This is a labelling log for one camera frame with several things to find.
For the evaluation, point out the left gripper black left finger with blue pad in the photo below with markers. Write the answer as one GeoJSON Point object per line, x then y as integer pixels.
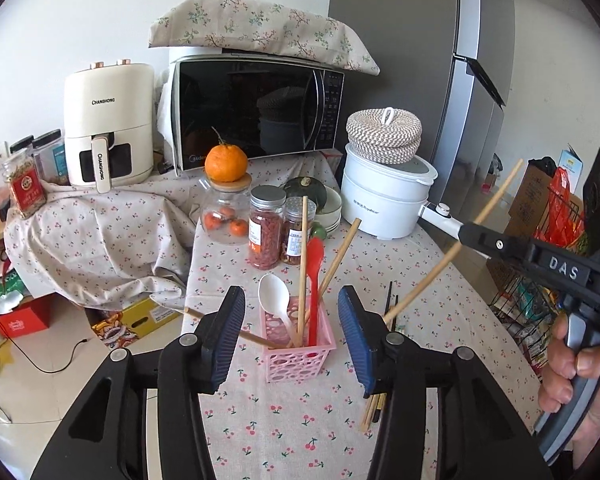
{"type": "Point", "coordinates": [103, 434]}

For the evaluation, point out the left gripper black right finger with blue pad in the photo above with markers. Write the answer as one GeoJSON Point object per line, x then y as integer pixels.
{"type": "Point", "coordinates": [480, 434]}

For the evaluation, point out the plain bamboo chopstick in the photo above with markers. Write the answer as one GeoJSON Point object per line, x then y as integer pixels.
{"type": "Point", "coordinates": [454, 250]}

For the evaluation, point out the long thick bamboo chopstick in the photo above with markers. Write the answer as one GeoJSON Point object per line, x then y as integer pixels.
{"type": "Point", "coordinates": [230, 329]}

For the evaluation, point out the pink perforated utensil basket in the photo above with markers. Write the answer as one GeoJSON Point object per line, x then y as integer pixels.
{"type": "Point", "coordinates": [294, 363]}

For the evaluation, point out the white plastic spoon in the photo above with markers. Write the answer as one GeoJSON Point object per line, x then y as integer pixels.
{"type": "Point", "coordinates": [274, 297]}

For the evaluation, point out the red plastic spoon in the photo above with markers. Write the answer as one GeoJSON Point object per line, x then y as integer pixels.
{"type": "Point", "coordinates": [315, 258]}

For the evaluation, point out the person's right hand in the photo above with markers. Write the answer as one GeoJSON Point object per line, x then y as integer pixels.
{"type": "Point", "coordinates": [556, 390]}

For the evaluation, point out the red plastic bag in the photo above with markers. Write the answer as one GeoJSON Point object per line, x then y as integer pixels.
{"type": "Point", "coordinates": [561, 222]}

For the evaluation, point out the brown cardboard box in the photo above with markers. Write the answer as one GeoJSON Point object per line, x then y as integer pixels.
{"type": "Point", "coordinates": [531, 198]}

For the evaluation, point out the yellow lion print box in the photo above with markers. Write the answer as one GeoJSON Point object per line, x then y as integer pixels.
{"type": "Point", "coordinates": [130, 322]}

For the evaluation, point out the light wooden chopstick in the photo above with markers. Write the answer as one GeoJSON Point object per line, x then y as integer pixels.
{"type": "Point", "coordinates": [380, 407]}
{"type": "Point", "coordinates": [369, 412]}

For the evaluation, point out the red cardboard box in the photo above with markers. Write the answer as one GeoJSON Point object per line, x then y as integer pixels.
{"type": "Point", "coordinates": [31, 316]}

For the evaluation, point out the white electric pot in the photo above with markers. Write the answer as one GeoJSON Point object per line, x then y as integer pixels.
{"type": "Point", "coordinates": [389, 200]}

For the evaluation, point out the cherry print tablecloth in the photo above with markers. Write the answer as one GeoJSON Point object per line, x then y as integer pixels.
{"type": "Point", "coordinates": [279, 414]}

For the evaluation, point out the glass jar with small oranges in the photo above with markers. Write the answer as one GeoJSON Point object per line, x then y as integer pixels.
{"type": "Point", "coordinates": [225, 210]}

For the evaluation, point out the red label snack jar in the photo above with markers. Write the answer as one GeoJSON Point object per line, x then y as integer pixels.
{"type": "Point", "coordinates": [25, 187]}

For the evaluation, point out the grey refrigerator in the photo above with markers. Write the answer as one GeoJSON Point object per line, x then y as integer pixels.
{"type": "Point", "coordinates": [450, 63]}

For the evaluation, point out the jar of dried fruit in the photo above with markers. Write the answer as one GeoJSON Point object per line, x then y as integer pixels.
{"type": "Point", "coordinates": [290, 249]}

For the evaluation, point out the stacked white bowls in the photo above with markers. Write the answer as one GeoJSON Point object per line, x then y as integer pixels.
{"type": "Point", "coordinates": [327, 220]}

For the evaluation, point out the jar of red goji berries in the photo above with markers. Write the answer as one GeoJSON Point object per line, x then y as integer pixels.
{"type": "Point", "coordinates": [265, 225]}

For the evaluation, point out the dark green squash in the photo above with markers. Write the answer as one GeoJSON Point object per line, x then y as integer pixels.
{"type": "Point", "coordinates": [310, 187]}

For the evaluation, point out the orange mandarin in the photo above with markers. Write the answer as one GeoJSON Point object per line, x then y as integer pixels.
{"type": "Point", "coordinates": [225, 162]}

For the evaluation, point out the cream air fryer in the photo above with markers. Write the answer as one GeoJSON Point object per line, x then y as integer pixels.
{"type": "Point", "coordinates": [108, 120]}

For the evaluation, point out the black microwave oven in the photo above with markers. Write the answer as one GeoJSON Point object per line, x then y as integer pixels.
{"type": "Point", "coordinates": [266, 106]}

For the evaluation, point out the floral cloth cover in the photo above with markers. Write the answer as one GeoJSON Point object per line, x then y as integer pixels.
{"type": "Point", "coordinates": [259, 26]}

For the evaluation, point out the woven rope basket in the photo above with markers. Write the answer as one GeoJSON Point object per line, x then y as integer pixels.
{"type": "Point", "coordinates": [389, 135]}

